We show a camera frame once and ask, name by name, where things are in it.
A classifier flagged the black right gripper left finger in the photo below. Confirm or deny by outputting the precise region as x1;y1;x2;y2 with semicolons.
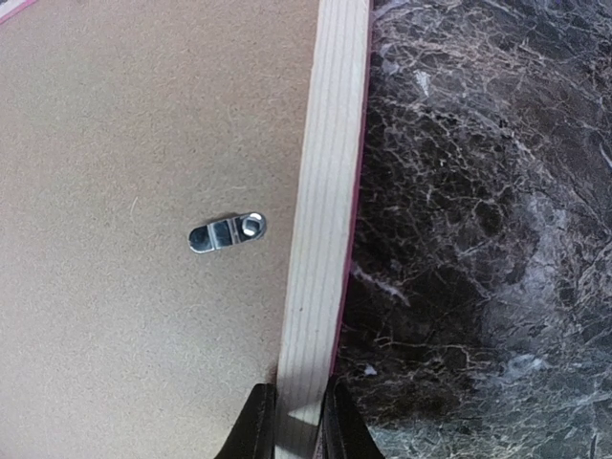
215;383;277;459

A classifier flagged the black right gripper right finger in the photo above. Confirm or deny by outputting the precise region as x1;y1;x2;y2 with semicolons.
320;381;383;459

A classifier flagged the metal turn clip right upper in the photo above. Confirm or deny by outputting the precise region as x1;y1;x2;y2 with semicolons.
188;212;267;253

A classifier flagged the light wooden picture frame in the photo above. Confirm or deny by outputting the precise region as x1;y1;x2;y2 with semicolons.
0;0;375;459

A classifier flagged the brown cardboard backing board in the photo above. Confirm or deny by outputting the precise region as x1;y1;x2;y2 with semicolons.
0;0;320;459

